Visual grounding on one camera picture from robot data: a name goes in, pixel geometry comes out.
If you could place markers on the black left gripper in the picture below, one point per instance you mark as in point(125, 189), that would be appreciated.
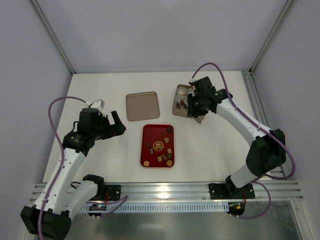
point(108, 126)

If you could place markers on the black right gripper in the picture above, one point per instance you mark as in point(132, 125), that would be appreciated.
point(194, 105)

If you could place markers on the metal serving tongs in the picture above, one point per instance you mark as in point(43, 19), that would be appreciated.
point(181, 110)

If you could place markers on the beige tin box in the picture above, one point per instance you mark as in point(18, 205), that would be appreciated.
point(188, 90)

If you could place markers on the beige tin lid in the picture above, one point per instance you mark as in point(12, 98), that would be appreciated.
point(142, 106)

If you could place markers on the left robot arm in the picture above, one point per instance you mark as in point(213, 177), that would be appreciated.
point(52, 213)

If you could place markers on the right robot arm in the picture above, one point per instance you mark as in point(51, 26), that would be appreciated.
point(266, 146)

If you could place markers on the dark round ridged chocolate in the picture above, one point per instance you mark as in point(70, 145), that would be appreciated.
point(169, 129)

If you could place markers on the golden round chocolate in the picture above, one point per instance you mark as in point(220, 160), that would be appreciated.
point(169, 163)

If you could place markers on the red rectangular tray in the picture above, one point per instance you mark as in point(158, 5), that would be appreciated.
point(155, 134)

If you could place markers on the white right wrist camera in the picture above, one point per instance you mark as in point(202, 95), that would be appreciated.
point(192, 81)

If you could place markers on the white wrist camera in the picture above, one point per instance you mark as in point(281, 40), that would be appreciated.
point(192, 81)
point(97, 104)

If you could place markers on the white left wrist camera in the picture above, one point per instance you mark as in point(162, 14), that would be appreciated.
point(97, 104)

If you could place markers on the aluminium frame rail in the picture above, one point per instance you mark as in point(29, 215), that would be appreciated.
point(181, 192)

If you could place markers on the white slotted cable duct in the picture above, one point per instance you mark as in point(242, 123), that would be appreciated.
point(153, 207)

